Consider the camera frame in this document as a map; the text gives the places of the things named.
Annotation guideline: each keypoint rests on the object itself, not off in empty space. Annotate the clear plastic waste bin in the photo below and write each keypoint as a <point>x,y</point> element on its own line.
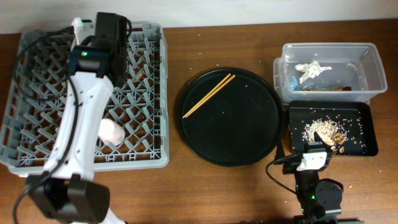
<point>357,65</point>

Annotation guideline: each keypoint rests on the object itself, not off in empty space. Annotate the rice and food scraps pile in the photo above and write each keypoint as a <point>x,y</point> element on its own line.
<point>330,132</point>

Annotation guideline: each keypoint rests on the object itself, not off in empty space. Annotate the wooden chopstick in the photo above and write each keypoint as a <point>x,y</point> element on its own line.
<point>206,95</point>
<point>211,95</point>

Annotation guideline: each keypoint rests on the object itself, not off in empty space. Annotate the grey plastic dishwasher rack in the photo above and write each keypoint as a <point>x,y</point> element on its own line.
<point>36,100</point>

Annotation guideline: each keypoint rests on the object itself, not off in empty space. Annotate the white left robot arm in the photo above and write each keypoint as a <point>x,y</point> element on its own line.
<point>65,190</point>

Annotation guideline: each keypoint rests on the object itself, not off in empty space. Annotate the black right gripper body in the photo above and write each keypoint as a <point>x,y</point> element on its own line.
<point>291,166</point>

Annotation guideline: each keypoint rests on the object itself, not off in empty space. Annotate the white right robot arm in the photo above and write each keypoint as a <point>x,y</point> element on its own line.
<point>320,199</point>

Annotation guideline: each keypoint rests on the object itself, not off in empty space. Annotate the black rectangular bin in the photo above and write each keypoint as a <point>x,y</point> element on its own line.
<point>355,117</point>

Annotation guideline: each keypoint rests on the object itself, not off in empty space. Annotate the pink plastic cup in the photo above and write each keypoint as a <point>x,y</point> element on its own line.
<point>110,132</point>

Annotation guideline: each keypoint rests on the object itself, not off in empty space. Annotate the white napkin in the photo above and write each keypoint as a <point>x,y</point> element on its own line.
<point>310,70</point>

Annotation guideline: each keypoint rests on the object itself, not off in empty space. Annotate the food scraps in clear bin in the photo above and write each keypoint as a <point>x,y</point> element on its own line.
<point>343,88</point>

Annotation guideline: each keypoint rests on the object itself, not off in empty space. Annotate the round black tray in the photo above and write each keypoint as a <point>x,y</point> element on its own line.
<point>230,117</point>

